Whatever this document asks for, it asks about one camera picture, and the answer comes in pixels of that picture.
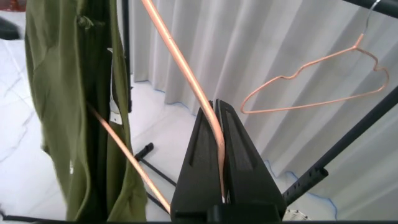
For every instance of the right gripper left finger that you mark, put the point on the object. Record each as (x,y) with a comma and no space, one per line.
(199,180)

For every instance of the green printed shirt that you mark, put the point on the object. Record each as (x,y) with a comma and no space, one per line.
(62,93)

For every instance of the white curtain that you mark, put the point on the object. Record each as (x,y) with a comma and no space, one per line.
(264,46)

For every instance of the pink clothes hanger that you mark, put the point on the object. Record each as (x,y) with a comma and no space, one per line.
(186,71)
(357,43)

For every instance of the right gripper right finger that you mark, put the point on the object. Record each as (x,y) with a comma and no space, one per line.
(248,186)

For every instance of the black clothes rack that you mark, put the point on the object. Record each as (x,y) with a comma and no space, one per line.
(348,143)

